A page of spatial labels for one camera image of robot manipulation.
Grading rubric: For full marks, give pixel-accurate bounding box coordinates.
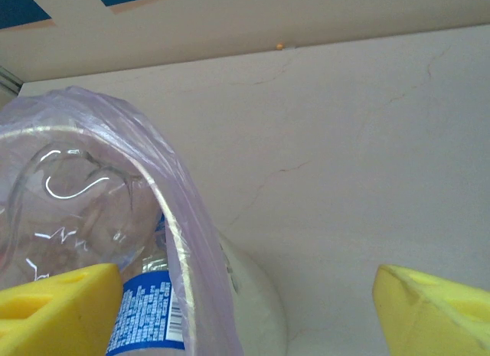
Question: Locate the clear bottle blue label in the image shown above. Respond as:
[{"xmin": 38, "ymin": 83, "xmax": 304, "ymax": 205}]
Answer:
[{"xmin": 105, "ymin": 214, "xmax": 192, "ymax": 356}]

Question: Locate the aluminium frame post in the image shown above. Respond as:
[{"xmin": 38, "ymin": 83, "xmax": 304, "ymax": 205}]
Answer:
[{"xmin": 0, "ymin": 67, "xmax": 22, "ymax": 93}]

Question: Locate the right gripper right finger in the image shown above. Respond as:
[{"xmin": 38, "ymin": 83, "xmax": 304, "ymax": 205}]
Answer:
[{"xmin": 373, "ymin": 263, "xmax": 490, "ymax": 356}]

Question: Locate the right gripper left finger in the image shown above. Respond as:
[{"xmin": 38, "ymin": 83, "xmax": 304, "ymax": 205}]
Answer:
[{"xmin": 0, "ymin": 263, "xmax": 124, "ymax": 356}]

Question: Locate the clear bottle red dotted label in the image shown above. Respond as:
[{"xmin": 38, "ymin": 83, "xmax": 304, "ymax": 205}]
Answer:
[{"xmin": 0, "ymin": 141, "xmax": 169, "ymax": 292}]

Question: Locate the white round plastic bin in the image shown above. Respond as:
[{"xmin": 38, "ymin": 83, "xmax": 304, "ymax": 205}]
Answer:
[{"xmin": 0, "ymin": 126, "xmax": 288, "ymax": 356}]

